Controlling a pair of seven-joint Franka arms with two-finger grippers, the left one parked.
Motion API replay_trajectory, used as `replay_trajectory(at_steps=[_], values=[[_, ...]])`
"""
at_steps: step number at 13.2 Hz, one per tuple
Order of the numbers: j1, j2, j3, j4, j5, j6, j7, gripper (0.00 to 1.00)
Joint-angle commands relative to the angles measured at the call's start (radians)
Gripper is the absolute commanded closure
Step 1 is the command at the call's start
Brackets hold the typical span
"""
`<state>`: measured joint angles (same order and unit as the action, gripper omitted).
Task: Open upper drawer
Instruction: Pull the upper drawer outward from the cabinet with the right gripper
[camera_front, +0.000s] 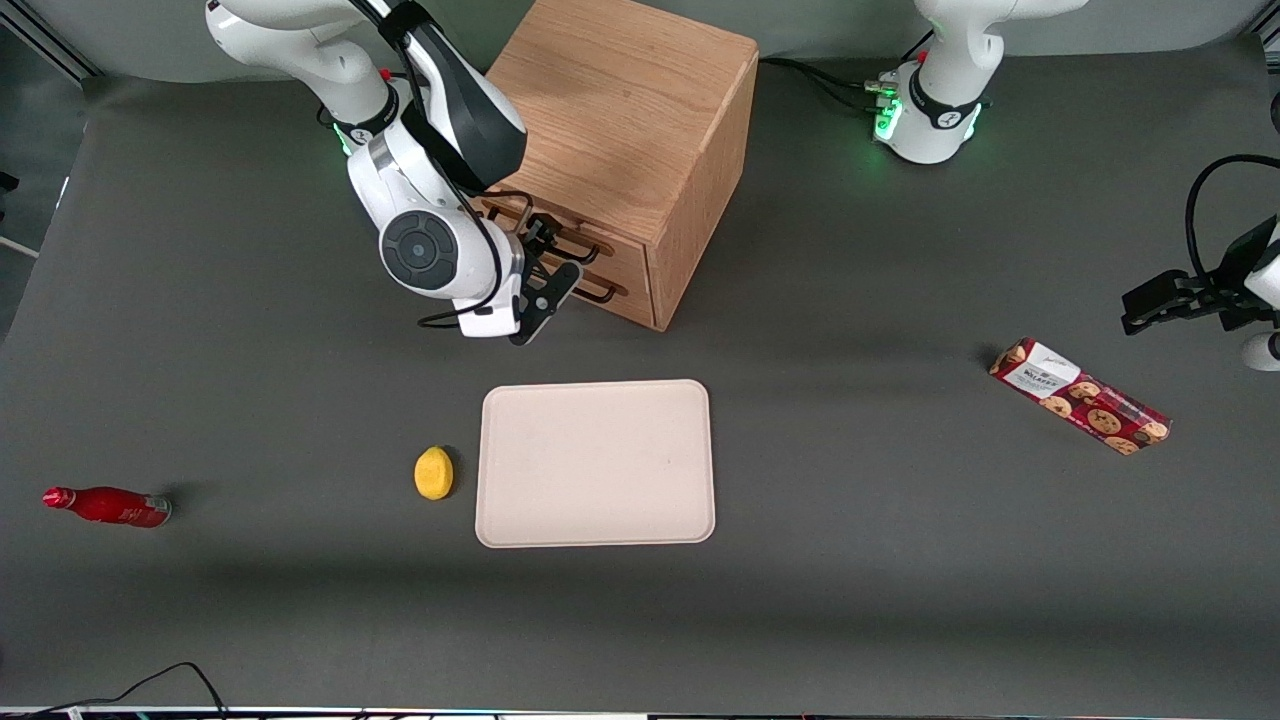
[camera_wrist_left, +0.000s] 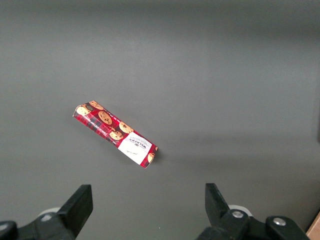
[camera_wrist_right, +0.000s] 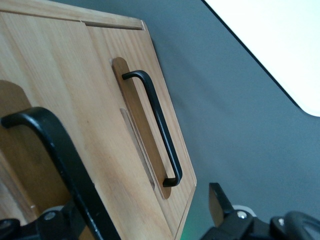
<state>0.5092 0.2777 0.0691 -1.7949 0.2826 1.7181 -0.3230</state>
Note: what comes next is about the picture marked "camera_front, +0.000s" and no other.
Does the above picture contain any oak wooden drawer cabinet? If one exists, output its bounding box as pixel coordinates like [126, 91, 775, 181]
[470, 0, 759, 332]

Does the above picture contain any red tartan cookie box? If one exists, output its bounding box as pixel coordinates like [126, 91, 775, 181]
[989, 338, 1172, 456]

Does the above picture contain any beige rectangular tray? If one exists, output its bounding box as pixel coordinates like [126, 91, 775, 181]
[475, 379, 717, 549]

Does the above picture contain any yellow lemon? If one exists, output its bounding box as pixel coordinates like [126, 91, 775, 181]
[414, 446, 455, 501]

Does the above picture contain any dark grey table mat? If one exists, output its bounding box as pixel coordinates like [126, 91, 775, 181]
[0, 40, 1280, 713]

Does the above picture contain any red bottle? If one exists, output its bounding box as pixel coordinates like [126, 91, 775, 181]
[42, 486, 173, 529]

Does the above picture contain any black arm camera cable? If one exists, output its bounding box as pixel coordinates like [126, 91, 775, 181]
[350, 0, 503, 330]

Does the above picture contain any black looped wrist cable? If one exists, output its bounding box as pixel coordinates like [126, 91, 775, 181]
[1185, 155, 1280, 291]

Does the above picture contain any black base power cable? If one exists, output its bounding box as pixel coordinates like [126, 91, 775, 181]
[758, 55, 891, 111]

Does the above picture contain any thin black floor cable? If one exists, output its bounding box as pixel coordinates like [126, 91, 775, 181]
[30, 662, 229, 719]

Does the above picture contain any aluminium frame rail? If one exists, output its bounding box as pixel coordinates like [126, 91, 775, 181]
[0, 0, 101, 81]

